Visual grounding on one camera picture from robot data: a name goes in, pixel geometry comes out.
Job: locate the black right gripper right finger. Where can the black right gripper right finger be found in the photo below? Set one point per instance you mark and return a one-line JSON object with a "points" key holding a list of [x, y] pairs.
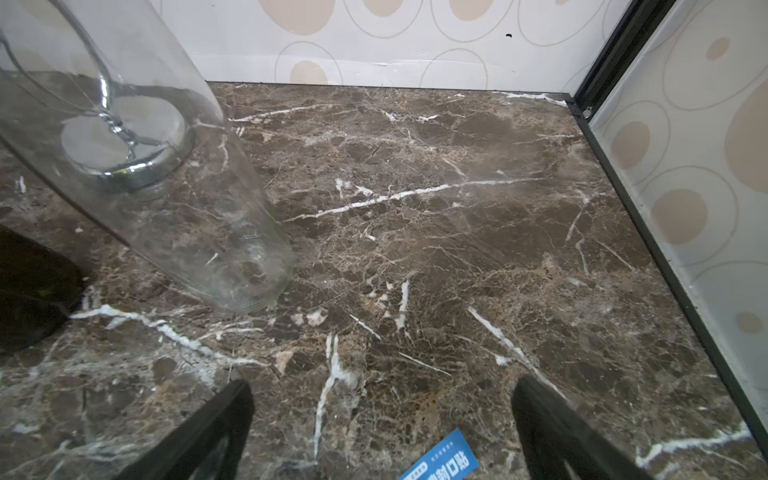
{"points": [[558, 444]]}

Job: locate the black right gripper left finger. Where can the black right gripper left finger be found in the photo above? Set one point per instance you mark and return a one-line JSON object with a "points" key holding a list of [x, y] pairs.
{"points": [[207, 445]]}

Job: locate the dark green wine bottle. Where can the dark green wine bottle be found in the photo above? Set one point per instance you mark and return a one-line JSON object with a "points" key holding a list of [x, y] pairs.
{"points": [[39, 290]]}

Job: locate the clear glass bottle cork stopper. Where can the clear glass bottle cork stopper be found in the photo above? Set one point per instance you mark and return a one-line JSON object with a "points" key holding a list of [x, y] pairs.
{"points": [[209, 225]]}

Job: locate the chrome glass rack stand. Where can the chrome glass rack stand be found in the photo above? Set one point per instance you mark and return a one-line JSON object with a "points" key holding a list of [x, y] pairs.
{"points": [[71, 108]]}

